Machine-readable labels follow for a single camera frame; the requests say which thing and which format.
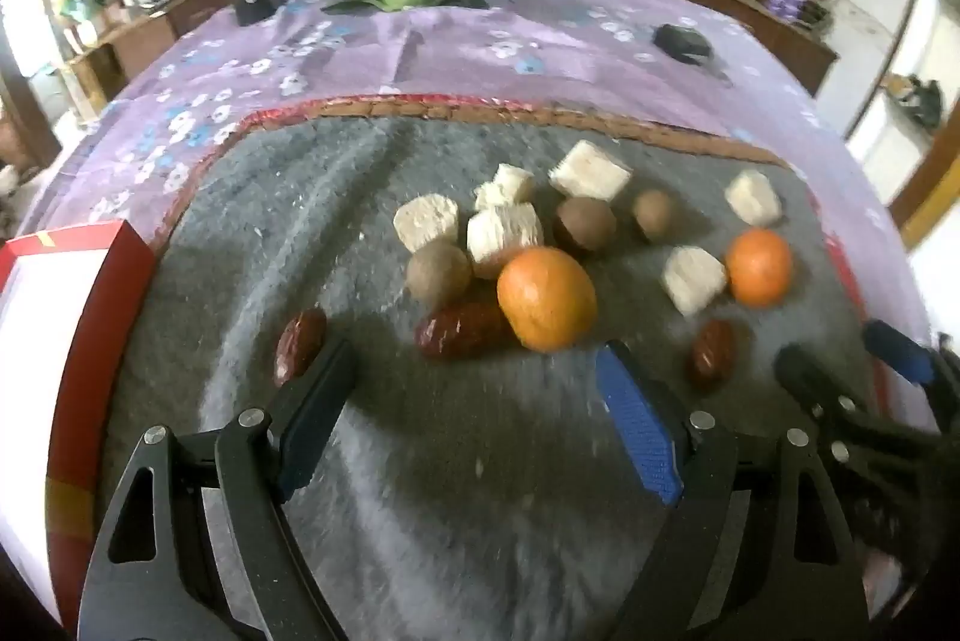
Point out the red date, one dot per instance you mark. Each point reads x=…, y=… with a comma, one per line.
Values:
x=461, y=330
x=712, y=352
x=300, y=345

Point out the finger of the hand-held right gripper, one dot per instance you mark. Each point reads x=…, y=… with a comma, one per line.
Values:
x=806, y=375
x=896, y=352

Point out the brown longan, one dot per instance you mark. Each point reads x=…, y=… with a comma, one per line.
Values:
x=439, y=274
x=585, y=223
x=652, y=214

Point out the large puffed rice cube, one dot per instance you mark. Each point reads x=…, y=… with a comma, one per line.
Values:
x=590, y=169

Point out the purple floral cloth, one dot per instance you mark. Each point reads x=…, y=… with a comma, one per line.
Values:
x=450, y=49

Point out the wooden side shelf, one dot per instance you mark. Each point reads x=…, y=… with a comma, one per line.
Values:
x=112, y=56

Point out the black clip device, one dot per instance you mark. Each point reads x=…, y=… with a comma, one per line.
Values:
x=681, y=44

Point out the small orange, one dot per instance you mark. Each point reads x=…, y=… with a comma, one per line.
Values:
x=759, y=266

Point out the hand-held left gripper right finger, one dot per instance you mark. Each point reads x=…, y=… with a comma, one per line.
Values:
x=637, y=420

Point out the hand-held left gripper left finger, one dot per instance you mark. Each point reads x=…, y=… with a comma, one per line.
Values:
x=319, y=412

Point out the grey felt mat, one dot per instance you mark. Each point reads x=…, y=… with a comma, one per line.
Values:
x=450, y=498

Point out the large orange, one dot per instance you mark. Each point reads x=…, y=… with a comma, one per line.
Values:
x=546, y=300

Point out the black bag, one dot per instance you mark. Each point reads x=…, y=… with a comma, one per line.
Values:
x=919, y=101

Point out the green plastic bag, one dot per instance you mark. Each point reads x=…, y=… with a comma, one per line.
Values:
x=84, y=8

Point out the red cardboard box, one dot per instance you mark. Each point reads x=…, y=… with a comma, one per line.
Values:
x=45, y=386

